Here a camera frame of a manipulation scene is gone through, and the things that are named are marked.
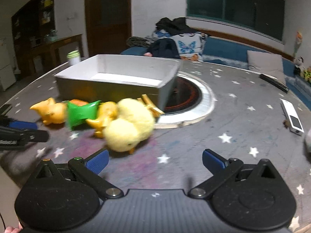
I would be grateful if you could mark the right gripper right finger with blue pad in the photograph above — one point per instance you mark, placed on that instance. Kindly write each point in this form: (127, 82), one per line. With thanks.
(222, 170)

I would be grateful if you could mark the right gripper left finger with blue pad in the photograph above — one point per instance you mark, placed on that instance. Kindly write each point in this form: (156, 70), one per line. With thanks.
(87, 171)

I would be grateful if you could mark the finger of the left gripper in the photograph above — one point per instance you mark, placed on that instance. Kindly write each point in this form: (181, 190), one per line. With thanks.
(20, 136)
(19, 124)

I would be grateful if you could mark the orange-yellow rubber toy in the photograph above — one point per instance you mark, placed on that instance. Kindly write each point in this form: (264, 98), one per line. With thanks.
(50, 111)

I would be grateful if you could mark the green snack bag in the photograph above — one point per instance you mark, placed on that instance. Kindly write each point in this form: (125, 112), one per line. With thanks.
(77, 115)

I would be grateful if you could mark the yellow rubber duck toy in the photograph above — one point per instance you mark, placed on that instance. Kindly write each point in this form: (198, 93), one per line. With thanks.
(107, 112)

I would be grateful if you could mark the yellow plush chick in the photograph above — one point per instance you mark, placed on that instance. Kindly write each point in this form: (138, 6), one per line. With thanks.
(134, 124)

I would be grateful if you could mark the white refrigerator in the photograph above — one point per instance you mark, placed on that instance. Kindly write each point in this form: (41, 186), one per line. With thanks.
(7, 77)

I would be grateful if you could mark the round heater in table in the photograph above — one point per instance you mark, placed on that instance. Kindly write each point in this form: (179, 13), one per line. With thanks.
(185, 100)

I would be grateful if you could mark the white remote control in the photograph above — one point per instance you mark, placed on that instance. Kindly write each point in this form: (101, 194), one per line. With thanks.
(292, 120)

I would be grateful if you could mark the wooden side table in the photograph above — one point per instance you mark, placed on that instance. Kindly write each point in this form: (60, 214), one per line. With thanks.
(52, 48)

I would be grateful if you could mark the yellow fries toy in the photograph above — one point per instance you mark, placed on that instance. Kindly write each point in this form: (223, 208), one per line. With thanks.
(156, 112)

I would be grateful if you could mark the white jar green lid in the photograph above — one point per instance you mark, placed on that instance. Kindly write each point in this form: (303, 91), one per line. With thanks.
(73, 57)

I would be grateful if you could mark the white cardboard box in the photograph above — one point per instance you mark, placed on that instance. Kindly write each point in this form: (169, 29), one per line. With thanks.
(109, 77)

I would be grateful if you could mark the black remote control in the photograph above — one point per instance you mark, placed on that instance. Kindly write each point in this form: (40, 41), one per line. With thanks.
(274, 82)

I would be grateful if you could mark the dark wooden shelf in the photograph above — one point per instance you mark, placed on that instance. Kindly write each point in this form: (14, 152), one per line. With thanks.
(30, 25)

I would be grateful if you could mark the beige cushion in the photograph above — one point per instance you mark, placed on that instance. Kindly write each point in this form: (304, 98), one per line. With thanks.
(266, 63)

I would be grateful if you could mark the blue sofa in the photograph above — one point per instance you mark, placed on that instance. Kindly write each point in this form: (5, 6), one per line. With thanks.
(228, 53)

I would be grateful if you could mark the butterfly pattern blanket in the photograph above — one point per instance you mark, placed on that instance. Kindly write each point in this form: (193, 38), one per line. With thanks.
(190, 45)

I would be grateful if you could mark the panda plush toy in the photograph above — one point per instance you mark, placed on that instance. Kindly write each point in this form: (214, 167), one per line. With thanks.
(298, 66)

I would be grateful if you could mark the dark navy jacket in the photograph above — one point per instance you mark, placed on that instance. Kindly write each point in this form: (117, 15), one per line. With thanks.
(163, 48)

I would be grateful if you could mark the black clothes pile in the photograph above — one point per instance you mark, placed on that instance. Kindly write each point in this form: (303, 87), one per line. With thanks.
(174, 27)

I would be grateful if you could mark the dark wooden door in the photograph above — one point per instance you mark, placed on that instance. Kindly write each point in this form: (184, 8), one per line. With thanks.
(108, 25)

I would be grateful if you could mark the dark window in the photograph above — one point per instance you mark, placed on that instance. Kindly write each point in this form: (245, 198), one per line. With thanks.
(263, 16)

